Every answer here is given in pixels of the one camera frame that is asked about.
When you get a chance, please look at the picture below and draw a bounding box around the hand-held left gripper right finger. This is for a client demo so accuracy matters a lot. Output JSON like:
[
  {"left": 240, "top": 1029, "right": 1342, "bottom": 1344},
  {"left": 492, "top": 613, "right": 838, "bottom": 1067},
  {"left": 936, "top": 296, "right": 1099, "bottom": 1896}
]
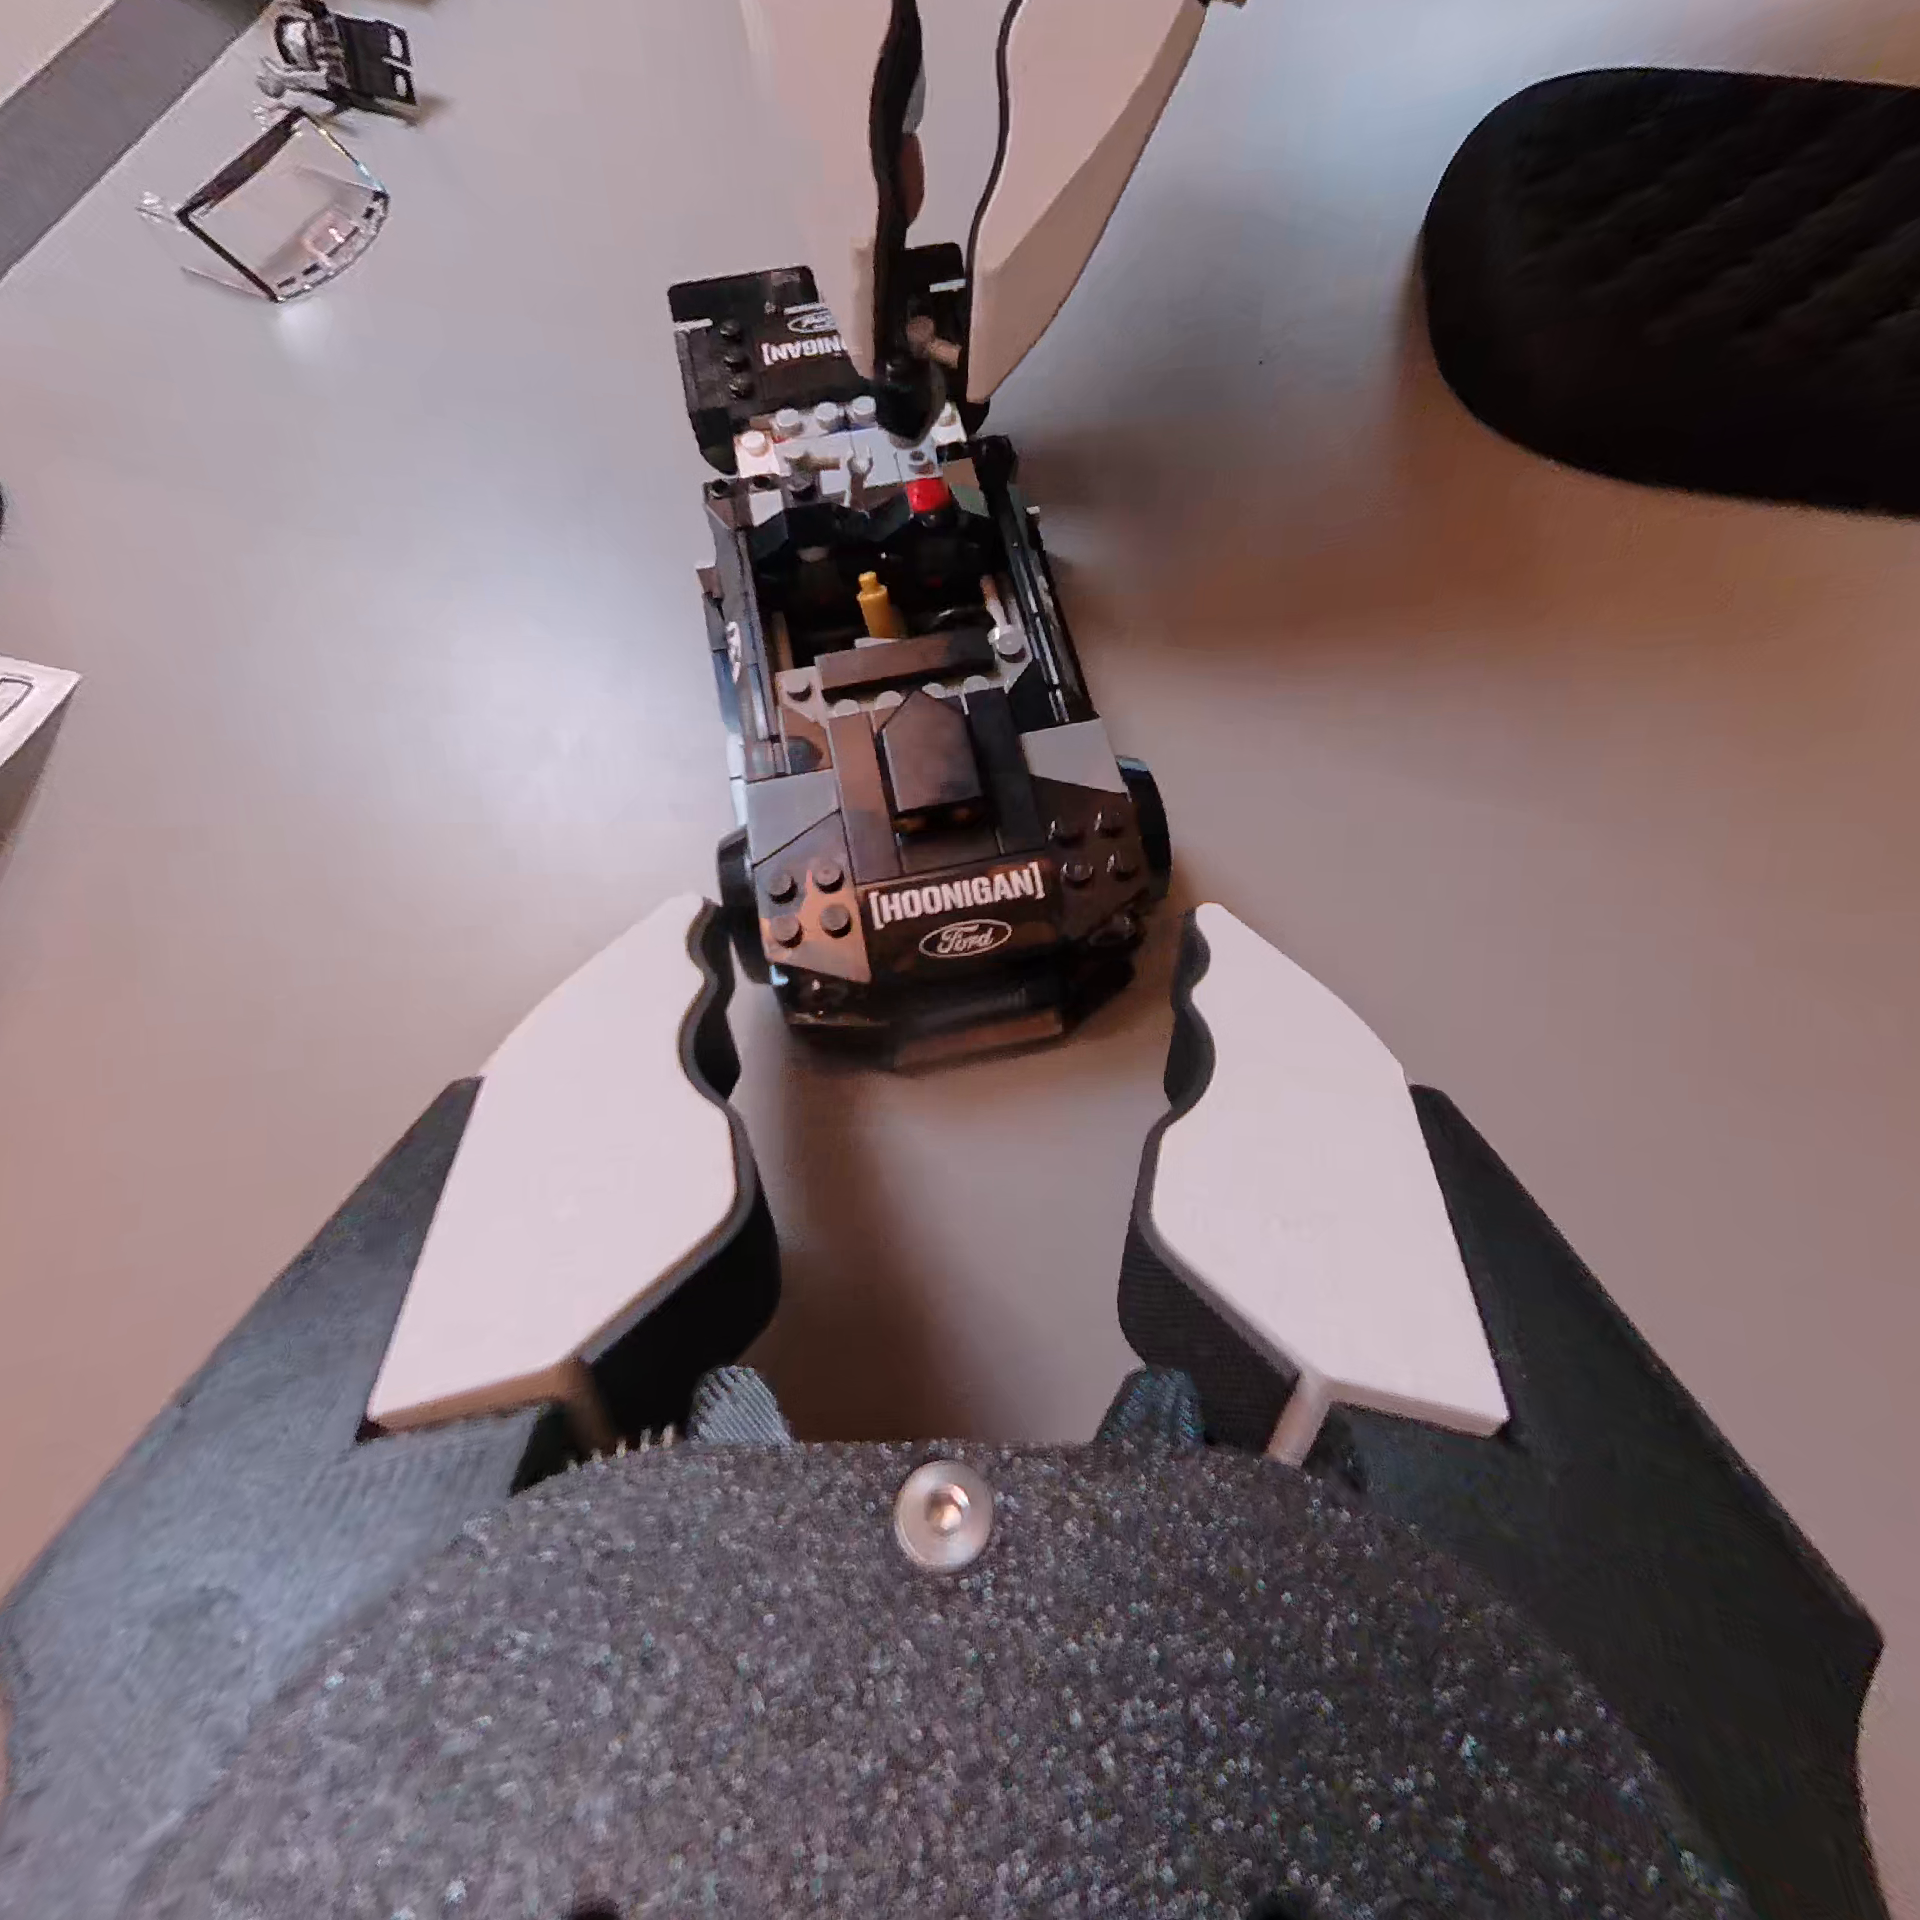
[{"left": 1120, "top": 901, "right": 1510, "bottom": 1464}]

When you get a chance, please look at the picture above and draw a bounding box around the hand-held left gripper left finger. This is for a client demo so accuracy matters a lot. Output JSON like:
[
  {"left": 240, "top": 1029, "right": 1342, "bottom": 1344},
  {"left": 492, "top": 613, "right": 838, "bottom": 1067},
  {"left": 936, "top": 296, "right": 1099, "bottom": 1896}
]
[{"left": 363, "top": 892, "right": 752, "bottom": 1435}]

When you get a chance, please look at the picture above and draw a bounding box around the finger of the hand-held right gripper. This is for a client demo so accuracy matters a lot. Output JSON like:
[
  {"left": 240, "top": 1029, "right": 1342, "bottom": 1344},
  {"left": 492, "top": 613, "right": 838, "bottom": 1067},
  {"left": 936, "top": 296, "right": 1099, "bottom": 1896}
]
[
  {"left": 739, "top": 0, "right": 933, "bottom": 400},
  {"left": 955, "top": 0, "right": 1217, "bottom": 413}
]

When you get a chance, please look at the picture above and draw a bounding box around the black lego car model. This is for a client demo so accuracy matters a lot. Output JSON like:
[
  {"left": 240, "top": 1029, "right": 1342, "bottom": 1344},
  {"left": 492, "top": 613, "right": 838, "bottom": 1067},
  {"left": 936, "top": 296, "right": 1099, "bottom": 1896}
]
[{"left": 662, "top": 241, "right": 1173, "bottom": 1072}]

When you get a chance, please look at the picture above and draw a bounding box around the small black lego piece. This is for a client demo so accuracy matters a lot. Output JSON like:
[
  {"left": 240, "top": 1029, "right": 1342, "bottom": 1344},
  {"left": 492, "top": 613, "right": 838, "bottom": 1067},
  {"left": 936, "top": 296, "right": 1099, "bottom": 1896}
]
[{"left": 265, "top": 0, "right": 424, "bottom": 116}]

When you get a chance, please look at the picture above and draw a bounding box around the clear lego windshield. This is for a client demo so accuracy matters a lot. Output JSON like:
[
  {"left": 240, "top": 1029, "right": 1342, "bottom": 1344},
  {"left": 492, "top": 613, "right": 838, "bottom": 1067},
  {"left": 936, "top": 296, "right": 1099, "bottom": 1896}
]
[{"left": 136, "top": 105, "right": 397, "bottom": 308}]

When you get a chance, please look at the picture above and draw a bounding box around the black mesh pad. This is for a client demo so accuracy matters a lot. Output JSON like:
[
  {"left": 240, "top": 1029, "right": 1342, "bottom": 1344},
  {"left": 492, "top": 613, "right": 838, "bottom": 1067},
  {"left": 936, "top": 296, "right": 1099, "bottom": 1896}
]
[{"left": 1417, "top": 66, "right": 1920, "bottom": 518}]

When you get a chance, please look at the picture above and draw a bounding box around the white sticker sheet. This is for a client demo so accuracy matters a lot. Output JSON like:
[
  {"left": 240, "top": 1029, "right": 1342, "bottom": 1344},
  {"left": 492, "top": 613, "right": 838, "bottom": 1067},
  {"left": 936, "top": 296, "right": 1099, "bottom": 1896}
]
[{"left": 0, "top": 658, "right": 80, "bottom": 842}]

